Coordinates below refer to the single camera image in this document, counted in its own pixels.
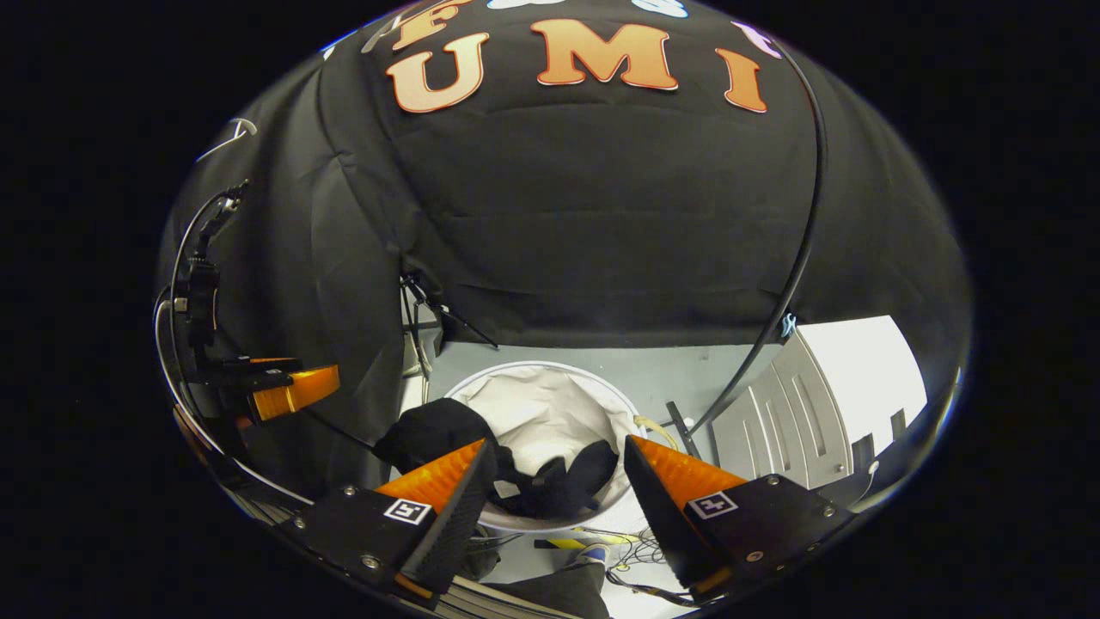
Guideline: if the grey grooved panel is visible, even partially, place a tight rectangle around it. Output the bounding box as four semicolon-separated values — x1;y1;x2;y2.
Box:
712;331;860;491

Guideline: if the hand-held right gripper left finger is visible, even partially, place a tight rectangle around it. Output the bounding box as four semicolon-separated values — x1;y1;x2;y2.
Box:
279;438;499;607

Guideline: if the black knit cardigan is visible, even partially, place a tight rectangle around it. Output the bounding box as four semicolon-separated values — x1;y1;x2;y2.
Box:
371;397;621;521

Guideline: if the bundle of floor cables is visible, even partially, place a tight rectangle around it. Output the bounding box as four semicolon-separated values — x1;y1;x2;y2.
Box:
602;529;688;603

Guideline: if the black clothes rack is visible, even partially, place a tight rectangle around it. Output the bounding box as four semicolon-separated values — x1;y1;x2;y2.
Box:
666;34;830;457

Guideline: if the white laundry hamper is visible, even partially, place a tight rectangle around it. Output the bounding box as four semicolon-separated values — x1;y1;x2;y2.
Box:
443;359;680;538

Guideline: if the empty white plastic hanger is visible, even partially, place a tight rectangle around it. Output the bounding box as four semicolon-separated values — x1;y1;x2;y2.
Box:
196;118;259;164

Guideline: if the black tripod stand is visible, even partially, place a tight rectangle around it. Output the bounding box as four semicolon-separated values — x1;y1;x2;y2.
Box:
398;272;499;381

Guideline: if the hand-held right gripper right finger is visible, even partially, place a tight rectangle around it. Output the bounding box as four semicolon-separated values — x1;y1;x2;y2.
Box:
623;434;858;603

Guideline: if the white floor panel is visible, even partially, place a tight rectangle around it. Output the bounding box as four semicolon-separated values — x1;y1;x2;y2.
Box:
799;316;929;431

